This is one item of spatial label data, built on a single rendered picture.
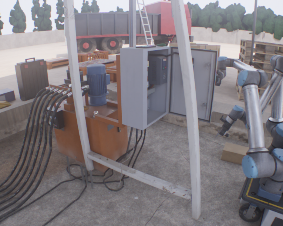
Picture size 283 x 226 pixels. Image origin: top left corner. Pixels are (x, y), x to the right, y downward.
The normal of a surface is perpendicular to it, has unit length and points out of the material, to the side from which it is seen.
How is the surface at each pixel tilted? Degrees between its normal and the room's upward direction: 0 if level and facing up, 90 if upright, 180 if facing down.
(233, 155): 90
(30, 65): 90
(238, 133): 98
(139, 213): 0
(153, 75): 90
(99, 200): 0
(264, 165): 52
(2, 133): 90
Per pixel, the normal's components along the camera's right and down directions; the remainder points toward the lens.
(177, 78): -0.54, 0.32
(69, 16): 0.83, 0.23
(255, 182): 0.00, -0.92
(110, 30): 0.39, 0.35
